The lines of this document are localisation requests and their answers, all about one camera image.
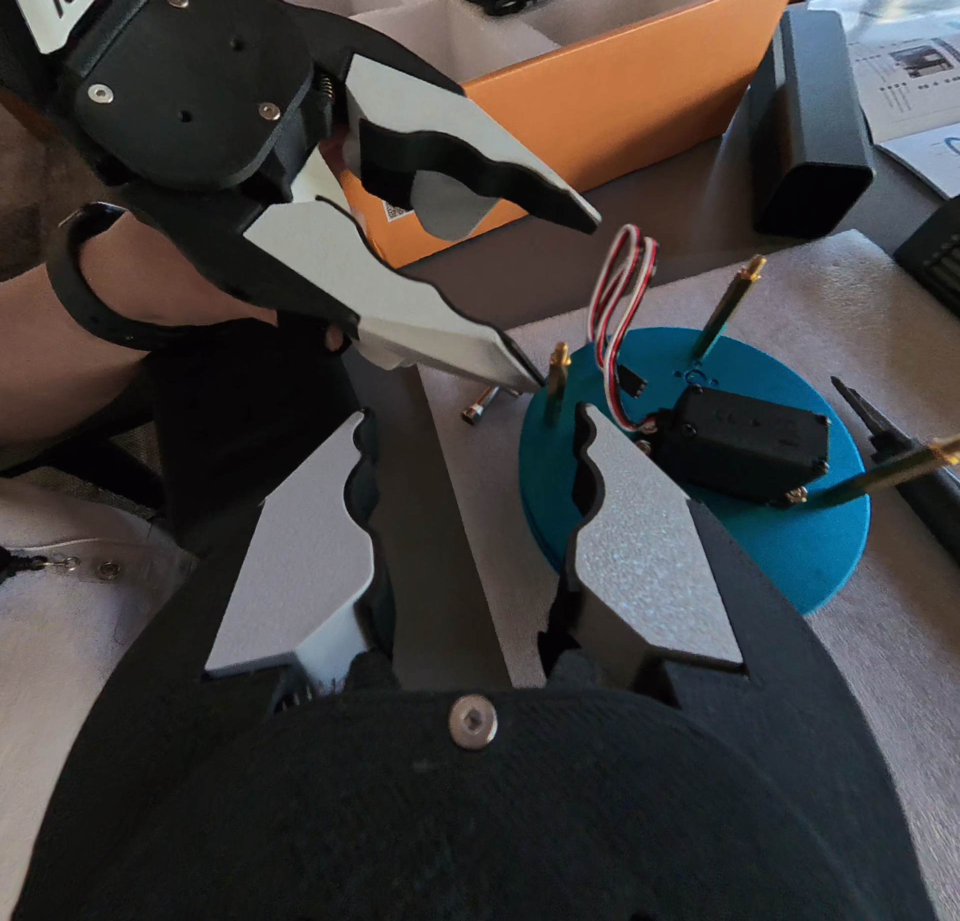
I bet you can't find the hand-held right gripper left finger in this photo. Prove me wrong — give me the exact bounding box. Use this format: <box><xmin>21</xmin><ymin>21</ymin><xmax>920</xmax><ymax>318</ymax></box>
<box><xmin>202</xmin><ymin>409</ymin><xmax>397</xmax><ymax>693</ymax></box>

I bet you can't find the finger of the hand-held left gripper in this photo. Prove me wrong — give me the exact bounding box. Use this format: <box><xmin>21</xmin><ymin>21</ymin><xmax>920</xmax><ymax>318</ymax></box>
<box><xmin>242</xmin><ymin>195</ymin><xmax>546</xmax><ymax>395</ymax></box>
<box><xmin>341</xmin><ymin>53</ymin><xmax>603</xmax><ymax>241</ymax></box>

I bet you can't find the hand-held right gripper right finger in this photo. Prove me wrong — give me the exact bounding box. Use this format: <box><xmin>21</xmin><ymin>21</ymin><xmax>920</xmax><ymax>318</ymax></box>
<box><xmin>537</xmin><ymin>402</ymin><xmax>745</xmax><ymax>688</ymax></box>

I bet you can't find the blue round base plate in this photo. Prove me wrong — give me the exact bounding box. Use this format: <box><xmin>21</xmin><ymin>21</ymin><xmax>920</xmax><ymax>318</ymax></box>
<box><xmin>519</xmin><ymin>327</ymin><xmax>871</xmax><ymax>615</ymax></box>

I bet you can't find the brass standoff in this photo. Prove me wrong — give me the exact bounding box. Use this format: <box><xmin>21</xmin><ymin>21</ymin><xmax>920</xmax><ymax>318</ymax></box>
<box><xmin>543</xmin><ymin>342</ymin><xmax>575</xmax><ymax>427</ymax></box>
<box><xmin>787</xmin><ymin>435</ymin><xmax>960</xmax><ymax>508</ymax></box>
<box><xmin>690</xmin><ymin>255</ymin><xmax>768</xmax><ymax>360</ymax></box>

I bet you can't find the person's left forearm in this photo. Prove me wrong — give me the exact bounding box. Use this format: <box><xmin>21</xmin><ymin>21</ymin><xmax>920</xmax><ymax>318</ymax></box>
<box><xmin>0</xmin><ymin>264</ymin><xmax>144</xmax><ymax>442</ymax></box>

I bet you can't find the person's left hand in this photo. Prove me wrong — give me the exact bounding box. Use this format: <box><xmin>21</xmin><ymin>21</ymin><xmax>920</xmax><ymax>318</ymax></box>
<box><xmin>88</xmin><ymin>218</ymin><xmax>348</xmax><ymax>354</ymax></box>

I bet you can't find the white foam box insert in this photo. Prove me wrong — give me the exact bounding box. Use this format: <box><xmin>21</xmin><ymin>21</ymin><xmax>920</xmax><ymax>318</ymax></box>
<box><xmin>225</xmin><ymin>0</ymin><xmax>796</xmax><ymax>82</ymax></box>

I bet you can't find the black perforated box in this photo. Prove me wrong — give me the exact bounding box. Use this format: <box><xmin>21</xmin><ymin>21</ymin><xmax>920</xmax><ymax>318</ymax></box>
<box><xmin>150</xmin><ymin>328</ymin><xmax>361</xmax><ymax>532</ymax></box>

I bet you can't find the black servo motor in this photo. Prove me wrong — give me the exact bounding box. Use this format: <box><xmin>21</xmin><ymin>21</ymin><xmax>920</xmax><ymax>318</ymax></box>
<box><xmin>651</xmin><ymin>384</ymin><xmax>832</xmax><ymax>506</ymax></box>

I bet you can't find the orange cardboard box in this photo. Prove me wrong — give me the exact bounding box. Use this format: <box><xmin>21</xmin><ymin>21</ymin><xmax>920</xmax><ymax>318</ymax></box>
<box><xmin>225</xmin><ymin>0</ymin><xmax>804</xmax><ymax>270</ymax></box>

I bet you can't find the black wristband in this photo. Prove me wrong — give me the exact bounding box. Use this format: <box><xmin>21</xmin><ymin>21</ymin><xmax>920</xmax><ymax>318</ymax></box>
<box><xmin>46</xmin><ymin>202</ymin><xmax>192</xmax><ymax>351</ymax></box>

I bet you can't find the person's white shirt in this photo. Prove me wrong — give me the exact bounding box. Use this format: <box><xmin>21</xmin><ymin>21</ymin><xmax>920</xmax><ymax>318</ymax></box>
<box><xmin>0</xmin><ymin>478</ymin><xmax>200</xmax><ymax>921</ymax></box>

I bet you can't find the black precision screwdriver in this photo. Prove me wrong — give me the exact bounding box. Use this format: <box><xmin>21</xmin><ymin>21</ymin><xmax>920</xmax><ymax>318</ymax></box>
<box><xmin>831</xmin><ymin>375</ymin><xmax>960</xmax><ymax>555</ymax></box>

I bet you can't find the black badge reel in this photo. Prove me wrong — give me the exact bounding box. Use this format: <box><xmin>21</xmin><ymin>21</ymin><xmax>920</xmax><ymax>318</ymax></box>
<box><xmin>0</xmin><ymin>546</ymin><xmax>46</xmax><ymax>585</ymax></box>

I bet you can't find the white foam sheet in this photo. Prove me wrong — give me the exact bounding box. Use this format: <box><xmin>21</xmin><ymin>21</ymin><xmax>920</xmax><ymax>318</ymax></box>
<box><xmin>418</xmin><ymin>229</ymin><xmax>960</xmax><ymax>847</ymax></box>

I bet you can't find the dark grey case sleeve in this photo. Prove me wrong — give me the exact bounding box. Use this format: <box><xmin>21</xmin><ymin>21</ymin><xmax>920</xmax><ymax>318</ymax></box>
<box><xmin>750</xmin><ymin>9</ymin><xmax>877</xmax><ymax>240</ymax></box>

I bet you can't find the black screwdriver bit tray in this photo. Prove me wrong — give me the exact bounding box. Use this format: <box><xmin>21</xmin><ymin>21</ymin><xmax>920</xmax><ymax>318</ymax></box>
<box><xmin>892</xmin><ymin>197</ymin><xmax>960</xmax><ymax>318</ymax></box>

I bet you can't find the printed instruction manual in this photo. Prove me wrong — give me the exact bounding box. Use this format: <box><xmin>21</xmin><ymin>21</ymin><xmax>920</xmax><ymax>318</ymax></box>
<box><xmin>810</xmin><ymin>0</ymin><xmax>960</xmax><ymax>198</ymax></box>

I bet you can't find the red white black servo cable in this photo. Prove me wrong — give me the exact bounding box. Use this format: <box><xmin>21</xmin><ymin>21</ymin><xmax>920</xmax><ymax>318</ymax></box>
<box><xmin>588</xmin><ymin>223</ymin><xmax>661</xmax><ymax>435</ymax></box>

